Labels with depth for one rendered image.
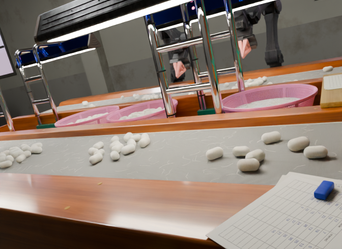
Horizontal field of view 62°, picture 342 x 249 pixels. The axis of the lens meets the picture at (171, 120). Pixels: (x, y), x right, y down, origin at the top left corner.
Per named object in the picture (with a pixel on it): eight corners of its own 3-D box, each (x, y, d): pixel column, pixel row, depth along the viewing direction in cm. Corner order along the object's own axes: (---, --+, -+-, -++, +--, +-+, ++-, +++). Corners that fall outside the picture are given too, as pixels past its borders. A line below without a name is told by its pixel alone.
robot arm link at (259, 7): (254, 10, 131) (277, -14, 148) (237, 16, 137) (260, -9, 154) (261, 35, 137) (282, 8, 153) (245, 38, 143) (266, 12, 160)
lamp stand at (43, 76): (64, 121, 171) (40, 47, 160) (88, 119, 161) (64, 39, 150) (37, 133, 155) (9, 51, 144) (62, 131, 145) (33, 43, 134)
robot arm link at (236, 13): (244, 15, 124) (251, -4, 128) (227, 20, 130) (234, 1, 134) (255, 33, 131) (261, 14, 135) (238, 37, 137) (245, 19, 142)
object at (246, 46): (246, 51, 122) (248, 35, 127) (230, 54, 126) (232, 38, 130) (250, 61, 127) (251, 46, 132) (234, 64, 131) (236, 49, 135)
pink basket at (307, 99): (211, 128, 94) (206, 101, 91) (282, 108, 99) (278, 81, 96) (252, 152, 68) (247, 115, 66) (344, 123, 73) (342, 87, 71)
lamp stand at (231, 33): (215, 107, 122) (195, -2, 111) (263, 102, 112) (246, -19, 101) (198, 121, 106) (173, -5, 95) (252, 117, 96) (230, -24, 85)
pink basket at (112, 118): (124, 128, 121) (118, 107, 118) (185, 117, 116) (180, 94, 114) (102, 151, 95) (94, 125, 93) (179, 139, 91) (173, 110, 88)
